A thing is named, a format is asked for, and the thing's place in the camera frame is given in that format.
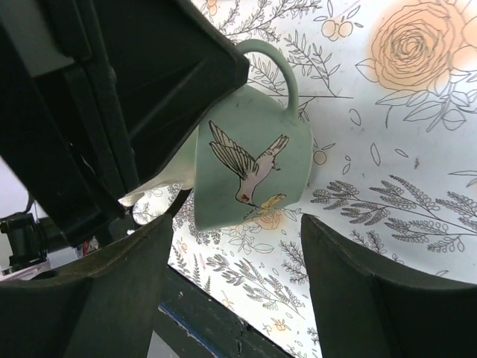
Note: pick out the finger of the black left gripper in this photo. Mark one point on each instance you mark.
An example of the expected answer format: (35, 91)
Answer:
(98, 96)

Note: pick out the floral tablecloth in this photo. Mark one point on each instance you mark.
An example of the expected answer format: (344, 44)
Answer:
(389, 88)

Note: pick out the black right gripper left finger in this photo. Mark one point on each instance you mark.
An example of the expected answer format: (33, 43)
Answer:
(101, 305)

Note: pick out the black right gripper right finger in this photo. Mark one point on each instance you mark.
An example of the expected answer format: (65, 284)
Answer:
(367, 305)

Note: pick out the small celadon teacup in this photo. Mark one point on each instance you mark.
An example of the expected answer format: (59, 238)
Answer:
(248, 157)

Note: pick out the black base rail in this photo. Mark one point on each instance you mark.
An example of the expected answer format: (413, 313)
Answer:
(193, 324)

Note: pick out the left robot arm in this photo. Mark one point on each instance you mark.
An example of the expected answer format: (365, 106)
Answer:
(22, 242)

